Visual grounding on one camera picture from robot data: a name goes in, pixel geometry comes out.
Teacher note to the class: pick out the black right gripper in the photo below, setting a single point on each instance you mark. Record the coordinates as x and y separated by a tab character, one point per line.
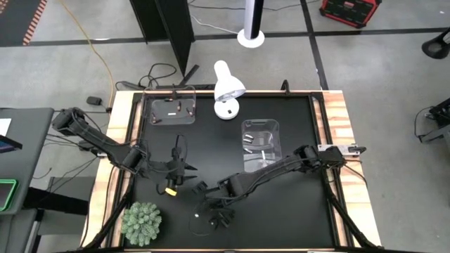
222	217

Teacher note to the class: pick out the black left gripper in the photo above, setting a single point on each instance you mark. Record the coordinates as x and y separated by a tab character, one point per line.
176	170

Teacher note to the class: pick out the clear plastic bin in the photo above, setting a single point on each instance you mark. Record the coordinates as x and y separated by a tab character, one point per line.
262	128
165	117

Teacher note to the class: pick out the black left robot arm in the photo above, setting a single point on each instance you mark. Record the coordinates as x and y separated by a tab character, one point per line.
102	140

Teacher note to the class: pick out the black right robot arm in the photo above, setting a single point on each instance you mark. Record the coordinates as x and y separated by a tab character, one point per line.
267	172

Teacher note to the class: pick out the green spiky plant ball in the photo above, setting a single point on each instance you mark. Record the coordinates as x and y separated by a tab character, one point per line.
140	221

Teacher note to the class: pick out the black power strip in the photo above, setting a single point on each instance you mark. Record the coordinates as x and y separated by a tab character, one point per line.
204	86

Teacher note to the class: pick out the white desk lamp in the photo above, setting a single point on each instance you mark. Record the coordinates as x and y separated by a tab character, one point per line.
228	84

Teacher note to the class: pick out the black power adapter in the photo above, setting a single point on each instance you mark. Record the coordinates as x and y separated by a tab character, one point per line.
94	100

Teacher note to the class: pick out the black table clamp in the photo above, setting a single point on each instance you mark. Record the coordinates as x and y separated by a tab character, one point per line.
285	88

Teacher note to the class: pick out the white pole with round base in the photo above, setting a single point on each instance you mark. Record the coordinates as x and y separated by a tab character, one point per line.
250	38

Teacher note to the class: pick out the black partition panel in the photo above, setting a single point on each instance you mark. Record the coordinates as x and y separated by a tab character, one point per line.
161	17

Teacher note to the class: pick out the grey desk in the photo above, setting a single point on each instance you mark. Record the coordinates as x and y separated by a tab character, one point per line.
28	151

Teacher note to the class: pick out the black tablet device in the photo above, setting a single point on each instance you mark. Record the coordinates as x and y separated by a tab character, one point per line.
8	144

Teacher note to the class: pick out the green-rimmed tray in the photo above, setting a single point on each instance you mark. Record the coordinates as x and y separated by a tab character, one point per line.
7	195

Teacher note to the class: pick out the white paper sheet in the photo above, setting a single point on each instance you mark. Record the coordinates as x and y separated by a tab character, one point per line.
4	126

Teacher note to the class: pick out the red and black toolbox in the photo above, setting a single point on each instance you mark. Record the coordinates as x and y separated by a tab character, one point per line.
348	12

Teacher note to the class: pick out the black orange-striped floor mat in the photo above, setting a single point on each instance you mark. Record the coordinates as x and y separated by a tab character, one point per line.
17	21

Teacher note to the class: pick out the black floor equipment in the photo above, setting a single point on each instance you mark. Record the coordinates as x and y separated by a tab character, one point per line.
439	116

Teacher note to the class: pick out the black stool base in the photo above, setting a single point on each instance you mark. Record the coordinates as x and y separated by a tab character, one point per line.
437	47

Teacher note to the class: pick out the black aluminium table frame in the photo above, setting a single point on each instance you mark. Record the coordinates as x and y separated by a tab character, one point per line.
314	95

